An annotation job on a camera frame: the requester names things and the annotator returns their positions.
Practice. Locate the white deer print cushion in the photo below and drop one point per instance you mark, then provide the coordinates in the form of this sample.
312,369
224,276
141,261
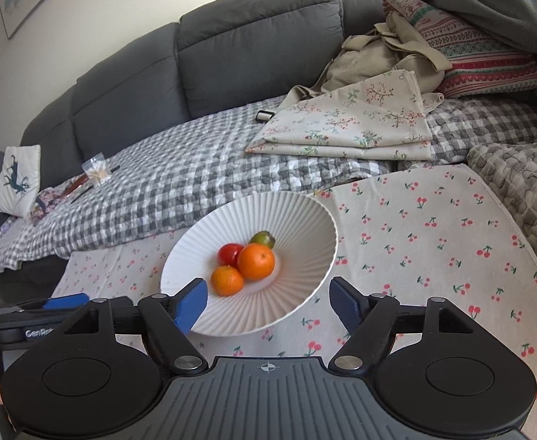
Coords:
18,178

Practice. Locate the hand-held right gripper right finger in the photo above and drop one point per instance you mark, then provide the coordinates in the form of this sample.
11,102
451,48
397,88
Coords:
344,305

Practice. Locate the thin dark stick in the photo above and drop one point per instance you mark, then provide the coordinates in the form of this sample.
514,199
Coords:
108,173

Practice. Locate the red tomato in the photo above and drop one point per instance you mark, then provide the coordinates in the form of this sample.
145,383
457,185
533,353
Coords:
228,254

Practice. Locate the striped patterned pillow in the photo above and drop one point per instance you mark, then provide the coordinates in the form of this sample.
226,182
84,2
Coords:
470,50

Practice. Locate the grey sofa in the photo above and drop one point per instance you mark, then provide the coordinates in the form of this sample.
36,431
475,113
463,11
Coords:
250,46

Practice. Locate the small orange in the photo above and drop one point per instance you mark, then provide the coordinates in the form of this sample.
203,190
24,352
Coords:
227,282

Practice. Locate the cherry print cloth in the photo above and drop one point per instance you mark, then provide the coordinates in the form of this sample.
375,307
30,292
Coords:
433,261

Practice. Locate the beige garment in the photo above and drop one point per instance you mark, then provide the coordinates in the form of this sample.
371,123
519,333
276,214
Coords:
365,59

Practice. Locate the green fruit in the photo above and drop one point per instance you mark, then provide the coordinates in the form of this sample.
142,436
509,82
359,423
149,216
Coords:
261,238

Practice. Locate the small black and white object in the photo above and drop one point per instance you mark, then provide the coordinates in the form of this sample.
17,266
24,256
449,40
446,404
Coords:
264,117

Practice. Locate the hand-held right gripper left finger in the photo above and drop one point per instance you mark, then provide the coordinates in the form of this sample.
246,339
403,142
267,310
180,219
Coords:
191,306

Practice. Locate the large orange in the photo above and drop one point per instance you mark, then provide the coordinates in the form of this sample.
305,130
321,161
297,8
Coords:
257,263

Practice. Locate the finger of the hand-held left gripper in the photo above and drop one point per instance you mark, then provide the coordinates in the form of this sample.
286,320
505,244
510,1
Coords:
66,301

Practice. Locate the clear bag of cotton swabs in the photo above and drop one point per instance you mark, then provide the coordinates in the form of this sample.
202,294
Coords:
96,173

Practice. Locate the grey checked blanket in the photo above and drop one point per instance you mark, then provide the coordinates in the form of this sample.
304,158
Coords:
158,183

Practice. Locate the purple floral cloth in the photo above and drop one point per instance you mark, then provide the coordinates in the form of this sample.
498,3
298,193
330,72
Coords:
48,204

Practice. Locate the grey pebble pattern blanket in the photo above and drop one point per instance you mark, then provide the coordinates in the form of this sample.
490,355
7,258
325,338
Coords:
525,183

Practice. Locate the grey-green blanket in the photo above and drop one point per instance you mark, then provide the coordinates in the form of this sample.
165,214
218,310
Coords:
488,0

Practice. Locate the folded floral cloth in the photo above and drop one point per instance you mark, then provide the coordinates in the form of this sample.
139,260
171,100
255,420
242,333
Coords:
342,119

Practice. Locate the white ribbed bowl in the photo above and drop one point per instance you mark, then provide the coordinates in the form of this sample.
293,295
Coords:
287,238

